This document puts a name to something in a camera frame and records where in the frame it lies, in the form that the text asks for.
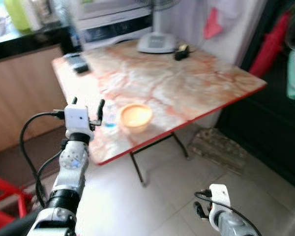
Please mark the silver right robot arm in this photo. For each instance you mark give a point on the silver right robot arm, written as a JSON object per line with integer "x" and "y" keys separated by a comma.
{"x": 231, "y": 226}

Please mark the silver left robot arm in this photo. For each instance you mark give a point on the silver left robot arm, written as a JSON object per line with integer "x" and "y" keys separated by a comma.
{"x": 71, "y": 167}

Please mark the small clear water bottle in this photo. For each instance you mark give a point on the small clear water bottle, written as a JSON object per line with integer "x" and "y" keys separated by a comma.
{"x": 110, "y": 118}

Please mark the orange plastic bowl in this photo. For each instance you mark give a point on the orange plastic bowl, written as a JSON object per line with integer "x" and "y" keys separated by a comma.
{"x": 136, "y": 118}

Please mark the black remote control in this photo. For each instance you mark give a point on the black remote control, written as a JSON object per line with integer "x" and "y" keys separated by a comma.
{"x": 77, "y": 63}

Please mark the wooden counter cabinet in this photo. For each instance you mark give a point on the wooden counter cabinet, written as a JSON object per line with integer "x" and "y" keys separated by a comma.
{"x": 19, "y": 93}

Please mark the grey egg tray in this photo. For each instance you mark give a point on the grey egg tray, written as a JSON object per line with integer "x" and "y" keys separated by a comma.
{"x": 219, "y": 150}

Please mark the blue bottle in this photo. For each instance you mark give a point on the blue bottle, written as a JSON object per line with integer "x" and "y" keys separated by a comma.
{"x": 73, "y": 32}

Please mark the orange marble folding table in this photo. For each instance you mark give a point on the orange marble folding table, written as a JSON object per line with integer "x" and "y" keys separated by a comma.
{"x": 177, "y": 83}

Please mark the white washing machine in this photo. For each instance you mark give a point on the white washing machine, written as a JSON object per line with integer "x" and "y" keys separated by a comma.
{"x": 115, "y": 27}

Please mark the white standing fan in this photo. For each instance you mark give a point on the white standing fan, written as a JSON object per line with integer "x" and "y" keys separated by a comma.
{"x": 156, "y": 43}

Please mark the small black gadget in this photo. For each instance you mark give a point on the small black gadget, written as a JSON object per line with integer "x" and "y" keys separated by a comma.
{"x": 181, "y": 52}

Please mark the green plastic container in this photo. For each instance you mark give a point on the green plastic container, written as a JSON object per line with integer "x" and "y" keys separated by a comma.
{"x": 17, "y": 14}

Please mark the red folded umbrella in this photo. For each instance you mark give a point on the red folded umbrella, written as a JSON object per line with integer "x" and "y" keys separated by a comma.
{"x": 268, "y": 46}

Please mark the pink cloth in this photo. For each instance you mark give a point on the pink cloth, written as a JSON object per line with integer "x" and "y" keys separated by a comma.
{"x": 212, "y": 25}

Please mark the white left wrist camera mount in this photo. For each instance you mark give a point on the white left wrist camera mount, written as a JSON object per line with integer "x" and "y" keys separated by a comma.
{"x": 78, "y": 119}

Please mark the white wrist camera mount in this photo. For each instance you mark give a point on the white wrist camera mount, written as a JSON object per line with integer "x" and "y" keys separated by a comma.
{"x": 78, "y": 119}
{"x": 220, "y": 196}

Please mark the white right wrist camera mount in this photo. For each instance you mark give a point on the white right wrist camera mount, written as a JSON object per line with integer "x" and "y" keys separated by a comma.
{"x": 220, "y": 196}

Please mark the red frame stand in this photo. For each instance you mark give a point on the red frame stand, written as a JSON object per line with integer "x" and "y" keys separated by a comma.
{"x": 5, "y": 191}

